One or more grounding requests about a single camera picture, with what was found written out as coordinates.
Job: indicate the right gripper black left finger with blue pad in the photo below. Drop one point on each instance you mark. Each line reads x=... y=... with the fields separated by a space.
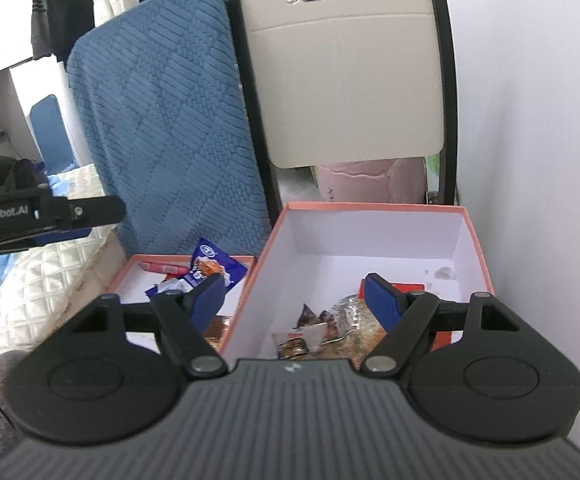
x=177 y=319

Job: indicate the blue quilted chair cover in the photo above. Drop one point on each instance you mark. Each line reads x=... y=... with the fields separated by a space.
x=158 y=93

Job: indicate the white label snack packet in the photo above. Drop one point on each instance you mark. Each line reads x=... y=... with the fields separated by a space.
x=300 y=341

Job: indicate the small dark candy packet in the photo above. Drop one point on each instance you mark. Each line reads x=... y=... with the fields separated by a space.
x=308 y=317

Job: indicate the black clothing pile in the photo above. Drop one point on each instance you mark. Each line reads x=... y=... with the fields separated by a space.
x=19 y=174

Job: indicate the red sausage stick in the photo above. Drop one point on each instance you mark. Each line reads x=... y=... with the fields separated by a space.
x=162 y=268

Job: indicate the red-brown snack bar packet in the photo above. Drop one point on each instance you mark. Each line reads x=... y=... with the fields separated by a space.
x=421 y=319

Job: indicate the white shelf unit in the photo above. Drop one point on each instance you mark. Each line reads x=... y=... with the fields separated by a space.
x=23 y=86

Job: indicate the cream quilted bedding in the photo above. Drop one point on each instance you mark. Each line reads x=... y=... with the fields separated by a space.
x=42 y=288

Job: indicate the pink quilted bundle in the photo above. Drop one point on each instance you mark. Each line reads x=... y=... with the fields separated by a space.
x=395 y=181

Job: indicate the cream chair backrest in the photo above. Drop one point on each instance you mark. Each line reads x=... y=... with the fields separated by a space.
x=346 y=80

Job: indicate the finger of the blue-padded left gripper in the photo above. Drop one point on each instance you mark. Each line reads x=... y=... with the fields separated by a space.
x=59 y=237

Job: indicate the deep pink storage box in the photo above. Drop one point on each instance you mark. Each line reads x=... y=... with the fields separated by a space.
x=318 y=254

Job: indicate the spicy strips clear packet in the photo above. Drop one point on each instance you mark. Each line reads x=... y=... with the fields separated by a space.
x=218 y=331

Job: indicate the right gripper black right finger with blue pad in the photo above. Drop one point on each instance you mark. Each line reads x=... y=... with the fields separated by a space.
x=385 y=361

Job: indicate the green-edged fried snack bag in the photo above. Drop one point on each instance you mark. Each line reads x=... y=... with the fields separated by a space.
x=352 y=331

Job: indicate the red blue dried fish bag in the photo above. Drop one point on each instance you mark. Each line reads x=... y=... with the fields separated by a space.
x=207 y=259

